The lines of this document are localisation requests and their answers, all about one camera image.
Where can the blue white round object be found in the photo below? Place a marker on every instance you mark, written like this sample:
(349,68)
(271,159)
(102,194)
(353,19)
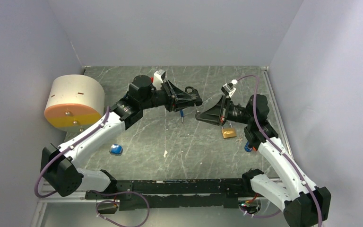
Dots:
(116,150)

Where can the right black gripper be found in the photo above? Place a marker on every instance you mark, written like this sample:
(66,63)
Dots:
(218,114)

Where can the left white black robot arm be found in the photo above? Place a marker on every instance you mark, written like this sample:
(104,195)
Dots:
(61,166)

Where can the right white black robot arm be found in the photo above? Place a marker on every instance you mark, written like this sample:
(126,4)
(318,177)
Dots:
(301,201)

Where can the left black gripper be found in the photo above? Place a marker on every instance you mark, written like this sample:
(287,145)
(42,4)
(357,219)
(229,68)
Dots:
(177,99)

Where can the black padlock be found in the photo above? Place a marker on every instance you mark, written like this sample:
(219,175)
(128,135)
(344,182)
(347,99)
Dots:
(192,92)

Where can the beige yellow cylinder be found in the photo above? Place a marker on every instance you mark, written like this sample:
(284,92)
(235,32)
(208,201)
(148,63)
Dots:
(75,103)

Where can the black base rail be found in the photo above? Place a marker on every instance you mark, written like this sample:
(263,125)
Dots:
(228,193)

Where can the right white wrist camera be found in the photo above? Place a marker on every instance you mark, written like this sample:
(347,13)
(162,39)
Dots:
(228,88)

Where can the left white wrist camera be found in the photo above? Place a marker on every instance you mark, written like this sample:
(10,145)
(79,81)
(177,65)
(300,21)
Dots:
(158,79)

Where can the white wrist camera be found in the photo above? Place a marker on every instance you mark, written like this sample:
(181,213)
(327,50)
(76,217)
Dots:
(228,88)
(158,79)

